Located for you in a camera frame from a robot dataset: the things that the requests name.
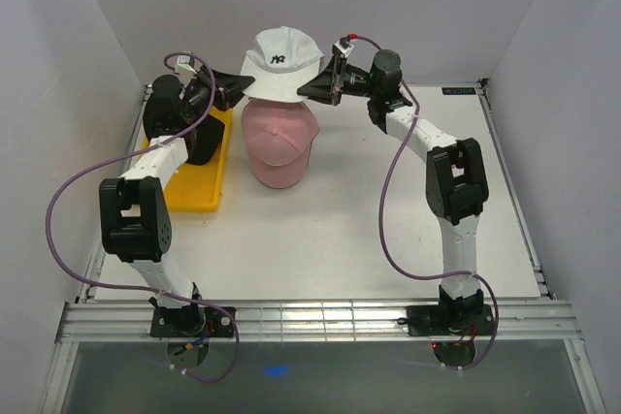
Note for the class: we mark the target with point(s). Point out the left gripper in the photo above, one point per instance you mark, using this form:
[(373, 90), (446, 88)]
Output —
[(229, 89)]

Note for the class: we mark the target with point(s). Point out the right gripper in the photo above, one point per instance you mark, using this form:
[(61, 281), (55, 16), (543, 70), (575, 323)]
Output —
[(321, 89)]

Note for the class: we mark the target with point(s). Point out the white cap black brim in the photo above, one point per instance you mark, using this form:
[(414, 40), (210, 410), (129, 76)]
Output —
[(281, 61)]

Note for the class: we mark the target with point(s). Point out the pink cap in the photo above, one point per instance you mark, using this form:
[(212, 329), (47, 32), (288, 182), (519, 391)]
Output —
[(278, 140)]

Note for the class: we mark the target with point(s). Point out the black cap white NY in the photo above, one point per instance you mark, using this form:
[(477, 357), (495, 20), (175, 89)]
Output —
[(201, 143)]

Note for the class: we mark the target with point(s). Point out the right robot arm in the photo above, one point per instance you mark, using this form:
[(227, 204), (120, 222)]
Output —
[(456, 187)]

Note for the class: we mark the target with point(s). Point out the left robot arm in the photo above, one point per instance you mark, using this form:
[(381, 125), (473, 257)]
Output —
[(135, 221)]

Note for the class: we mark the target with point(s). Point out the yellow plastic bin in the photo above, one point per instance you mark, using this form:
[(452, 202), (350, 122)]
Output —
[(197, 189)]

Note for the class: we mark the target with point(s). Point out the black corner label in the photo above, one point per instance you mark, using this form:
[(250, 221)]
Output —
[(458, 90)]

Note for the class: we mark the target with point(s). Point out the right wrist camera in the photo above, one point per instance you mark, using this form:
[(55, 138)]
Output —
[(344, 46)]

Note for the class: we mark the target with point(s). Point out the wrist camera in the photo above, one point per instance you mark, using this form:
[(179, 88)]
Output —
[(344, 46), (184, 68)]

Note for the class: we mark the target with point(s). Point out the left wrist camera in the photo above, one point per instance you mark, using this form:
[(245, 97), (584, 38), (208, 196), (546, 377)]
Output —
[(184, 68)]

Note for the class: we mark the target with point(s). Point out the aluminium front rail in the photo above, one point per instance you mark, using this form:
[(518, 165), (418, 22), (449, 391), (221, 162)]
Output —
[(341, 321)]

